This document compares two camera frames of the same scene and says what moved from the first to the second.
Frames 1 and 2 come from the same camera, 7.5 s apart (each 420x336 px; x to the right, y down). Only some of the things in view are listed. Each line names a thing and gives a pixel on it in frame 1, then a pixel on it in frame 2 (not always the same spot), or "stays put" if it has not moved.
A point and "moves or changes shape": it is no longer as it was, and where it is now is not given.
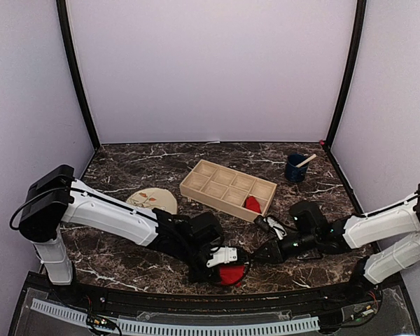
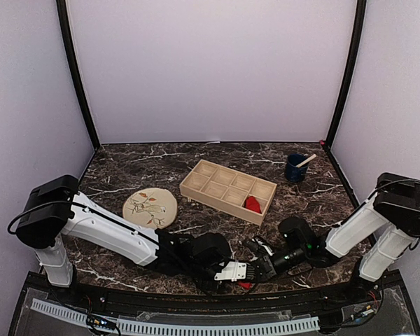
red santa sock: x=252 y=204 stays put
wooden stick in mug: x=304 y=162 stays put
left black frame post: x=68 y=41 stays put
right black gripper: x=275 y=254 → x=266 y=267
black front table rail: x=119 y=299 stays put
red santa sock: x=232 y=274 moves or changes shape
